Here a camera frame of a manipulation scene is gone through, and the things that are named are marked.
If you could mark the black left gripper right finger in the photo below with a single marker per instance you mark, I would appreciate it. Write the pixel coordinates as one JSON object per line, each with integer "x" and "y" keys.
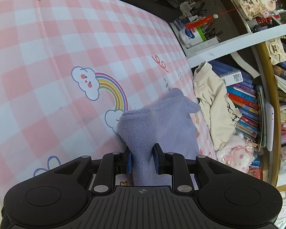
{"x": 175, "y": 165}

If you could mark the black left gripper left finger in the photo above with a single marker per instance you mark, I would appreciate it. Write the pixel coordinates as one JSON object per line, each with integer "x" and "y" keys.
{"x": 111, "y": 165}

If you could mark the pink and purple knit sweater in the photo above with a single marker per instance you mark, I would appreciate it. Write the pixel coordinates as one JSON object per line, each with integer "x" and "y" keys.
{"x": 166, "y": 122}

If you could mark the white pink bunny plush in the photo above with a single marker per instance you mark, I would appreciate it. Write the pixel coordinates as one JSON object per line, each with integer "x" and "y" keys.
{"x": 237, "y": 153}

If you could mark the cream canvas tote bag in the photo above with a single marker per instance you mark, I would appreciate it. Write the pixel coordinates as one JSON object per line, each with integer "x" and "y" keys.
{"x": 218, "y": 110}

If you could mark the row of colourful books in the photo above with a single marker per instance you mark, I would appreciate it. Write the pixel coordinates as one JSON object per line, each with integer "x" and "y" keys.
{"x": 247, "y": 98}

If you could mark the white Clarins box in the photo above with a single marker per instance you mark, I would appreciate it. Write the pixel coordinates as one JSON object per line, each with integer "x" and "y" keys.
{"x": 232, "y": 77}

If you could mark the pink checkered cartoon mat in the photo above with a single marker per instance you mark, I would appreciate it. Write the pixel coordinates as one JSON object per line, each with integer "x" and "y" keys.
{"x": 68, "y": 70}

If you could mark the red tassel ornament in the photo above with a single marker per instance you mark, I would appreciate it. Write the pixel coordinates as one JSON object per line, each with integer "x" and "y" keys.
{"x": 207, "y": 19}

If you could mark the white bookshelf frame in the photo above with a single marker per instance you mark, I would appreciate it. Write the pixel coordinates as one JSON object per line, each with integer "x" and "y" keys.
{"x": 236, "y": 36}

